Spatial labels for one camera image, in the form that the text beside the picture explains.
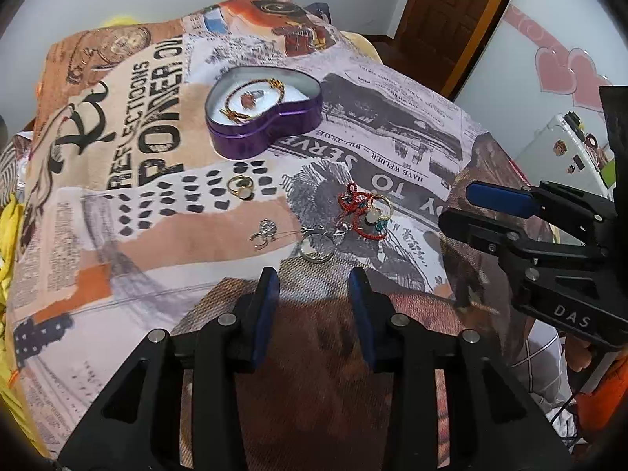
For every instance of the orange cloth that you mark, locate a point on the orange cloth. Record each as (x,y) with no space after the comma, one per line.
(606,402)

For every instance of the person's right hand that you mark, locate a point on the person's right hand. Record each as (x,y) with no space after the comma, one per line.
(578,353)

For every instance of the pink heart wall stickers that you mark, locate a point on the pink heart wall stickers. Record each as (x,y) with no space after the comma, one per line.
(557,68)

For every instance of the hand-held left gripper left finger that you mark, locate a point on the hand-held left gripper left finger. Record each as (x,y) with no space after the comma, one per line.
(262,321)

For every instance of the white quilted cloth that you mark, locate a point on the white quilted cloth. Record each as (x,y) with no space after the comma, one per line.
(539,353)

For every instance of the brown wooden door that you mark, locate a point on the brown wooden door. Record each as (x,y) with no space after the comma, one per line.
(441,14)

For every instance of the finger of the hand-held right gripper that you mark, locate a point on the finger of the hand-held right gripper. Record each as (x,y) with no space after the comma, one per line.
(471,233)
(498,200)

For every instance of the printed blanket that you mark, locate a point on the printed blanket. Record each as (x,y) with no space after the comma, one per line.
(147,255)

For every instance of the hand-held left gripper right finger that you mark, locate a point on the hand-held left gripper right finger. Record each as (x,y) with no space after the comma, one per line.
(363,321)

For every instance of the white cabinet with stickers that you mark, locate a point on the white cabinet with stickers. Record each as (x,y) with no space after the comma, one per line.
(552,167)

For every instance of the green object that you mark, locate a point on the green object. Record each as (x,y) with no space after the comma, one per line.
(608,172)

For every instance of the purple heart-shaped tin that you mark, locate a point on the purple heart-shaped tin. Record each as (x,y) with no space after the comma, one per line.
(274,125)

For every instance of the striped grey cloth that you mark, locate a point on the striped grey cloth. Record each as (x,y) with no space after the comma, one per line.
(11,157)

